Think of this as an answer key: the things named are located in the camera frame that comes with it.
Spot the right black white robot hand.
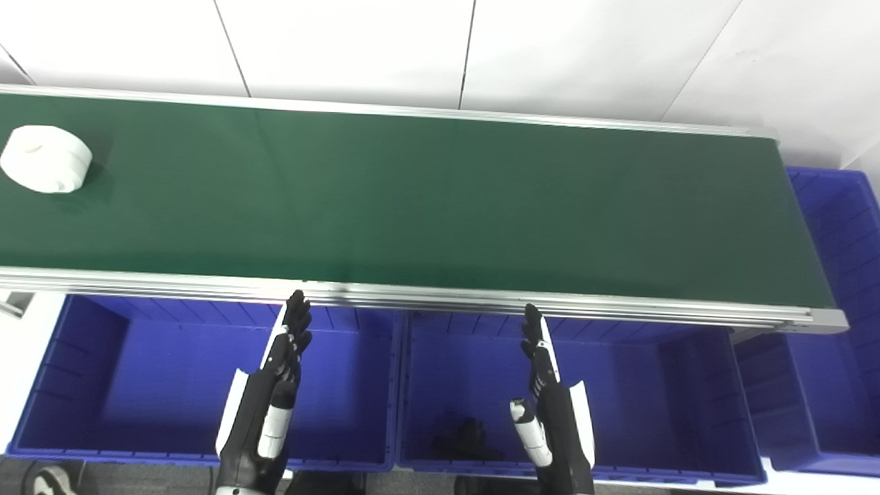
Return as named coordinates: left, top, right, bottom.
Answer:
left=509, top=304, right=596, bottom=495

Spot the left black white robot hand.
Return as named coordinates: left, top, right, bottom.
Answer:
left=215, top=289, right=314, bottom=494

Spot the white round plastic part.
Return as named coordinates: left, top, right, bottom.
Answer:
left=0, top=125, right=94, bottom=194

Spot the blue plastic bin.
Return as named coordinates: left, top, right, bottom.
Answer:
left=732, top=166, right=880, bottom=476
left=395, top=309, right=768, bottom=487
left=5, top=294, right=403, bottom=472

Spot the black part in bin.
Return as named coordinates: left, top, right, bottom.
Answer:
left=432, top=416, right=507, bottom=462

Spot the green conveyor belt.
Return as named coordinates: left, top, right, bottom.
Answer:
left=0, top=84, right=850, bottom=336
left=0, top=93, right=836, bottom=308

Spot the grey conveyor support leg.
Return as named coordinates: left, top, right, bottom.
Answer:
left=0, top=291, right=35, bottom=320

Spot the black white shoe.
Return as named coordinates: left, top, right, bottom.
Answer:
left=31, top=464, right=80, bottom=495

